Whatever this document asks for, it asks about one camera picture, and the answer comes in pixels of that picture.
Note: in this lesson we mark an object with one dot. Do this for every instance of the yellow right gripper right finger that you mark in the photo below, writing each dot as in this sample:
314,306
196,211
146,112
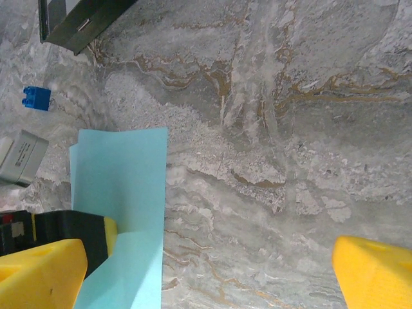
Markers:
376,277

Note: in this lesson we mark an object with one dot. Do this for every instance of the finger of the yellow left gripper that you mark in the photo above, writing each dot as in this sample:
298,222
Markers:
93,231

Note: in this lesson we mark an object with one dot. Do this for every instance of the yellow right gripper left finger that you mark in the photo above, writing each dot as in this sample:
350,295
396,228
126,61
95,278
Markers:
38,280

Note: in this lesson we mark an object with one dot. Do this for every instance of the light blue cloth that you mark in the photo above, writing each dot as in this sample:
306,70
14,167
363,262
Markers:
128,193

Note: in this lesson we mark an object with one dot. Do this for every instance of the blue toy brick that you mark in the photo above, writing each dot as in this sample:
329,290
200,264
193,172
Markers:
37,98

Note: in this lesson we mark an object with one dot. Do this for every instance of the black and white checkerboard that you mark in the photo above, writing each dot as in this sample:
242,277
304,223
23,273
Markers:
80,25

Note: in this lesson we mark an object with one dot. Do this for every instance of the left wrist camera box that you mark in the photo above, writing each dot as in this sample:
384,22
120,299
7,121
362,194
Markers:
22,157

